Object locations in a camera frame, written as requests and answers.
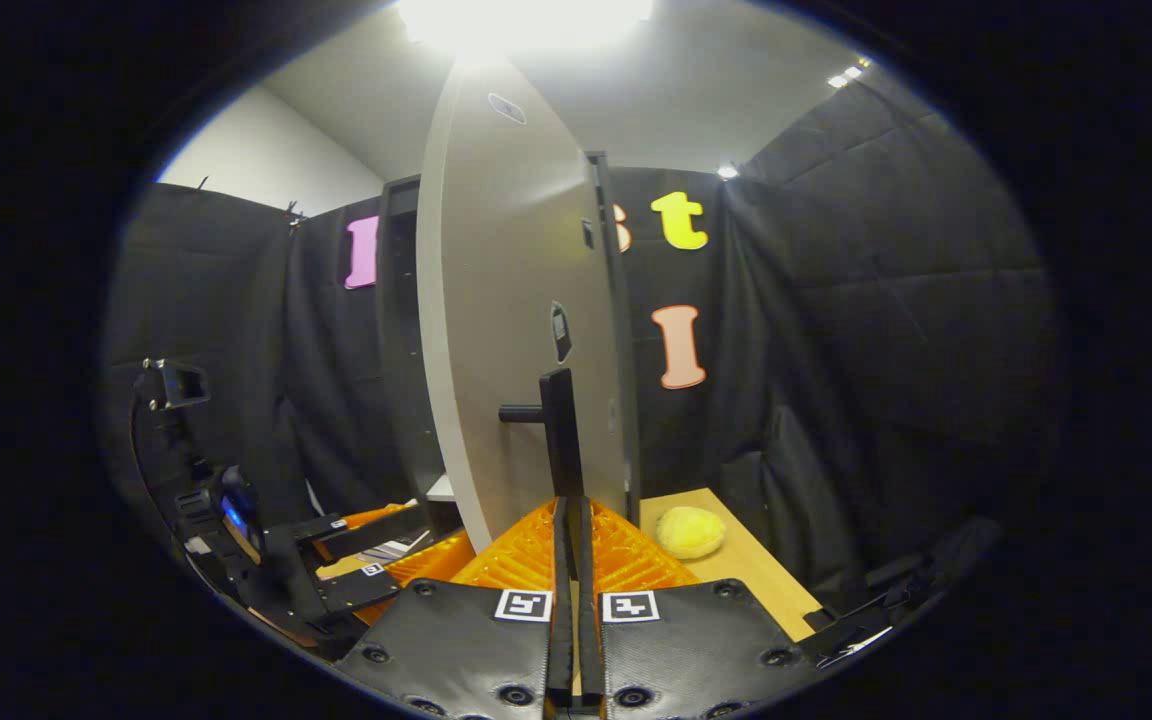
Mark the large ceiling light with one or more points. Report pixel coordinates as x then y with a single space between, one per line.
526 22

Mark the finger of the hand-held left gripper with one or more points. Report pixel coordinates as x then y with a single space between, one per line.
376 530
361 590

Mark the black and white booklet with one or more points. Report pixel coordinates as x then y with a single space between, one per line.
401 548

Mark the black backdrop cloth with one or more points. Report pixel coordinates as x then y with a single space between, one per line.
886 350

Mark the dark grey cabinet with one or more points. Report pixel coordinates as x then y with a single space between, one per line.
401 350

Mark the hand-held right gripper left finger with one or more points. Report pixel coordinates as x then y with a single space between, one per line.
562 620

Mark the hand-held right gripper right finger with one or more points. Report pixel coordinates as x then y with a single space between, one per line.
588 620

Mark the yellow round sponge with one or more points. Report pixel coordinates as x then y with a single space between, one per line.
691 532

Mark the small ceiling light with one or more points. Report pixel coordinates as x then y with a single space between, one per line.
848 75
728 172

